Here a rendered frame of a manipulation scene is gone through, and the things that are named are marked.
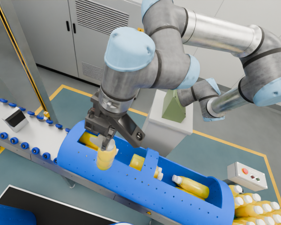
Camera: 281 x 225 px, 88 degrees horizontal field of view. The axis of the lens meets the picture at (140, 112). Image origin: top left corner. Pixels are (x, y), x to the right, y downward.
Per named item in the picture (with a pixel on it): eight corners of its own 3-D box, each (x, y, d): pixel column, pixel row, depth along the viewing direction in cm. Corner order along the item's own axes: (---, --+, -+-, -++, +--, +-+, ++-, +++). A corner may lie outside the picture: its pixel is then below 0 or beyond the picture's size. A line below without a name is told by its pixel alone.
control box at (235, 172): (226, 166, 107) (237, 161, 99) (252, 177, 106) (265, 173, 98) (227, 179, 100) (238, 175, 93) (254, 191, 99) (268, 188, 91)
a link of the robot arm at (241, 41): (282, 21, 48) (151, -32, 28) (294, 50, 45) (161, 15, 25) (245, 44, 58) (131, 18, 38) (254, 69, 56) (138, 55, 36)
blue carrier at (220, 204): (87, 139, 104) (89, 110, 85) (201, 191, 99) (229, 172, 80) (58, 174, 82) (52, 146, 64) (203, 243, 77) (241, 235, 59)
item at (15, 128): (26, 120, 102) (16, 106, 90) (30, 122, 102) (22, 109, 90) (13, 131, 95) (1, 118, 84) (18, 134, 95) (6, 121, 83)
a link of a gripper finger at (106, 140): (105, 139, 45) (112, 121, 40) (109, 142, 45) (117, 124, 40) (97, 151, 41) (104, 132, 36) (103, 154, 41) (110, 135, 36)
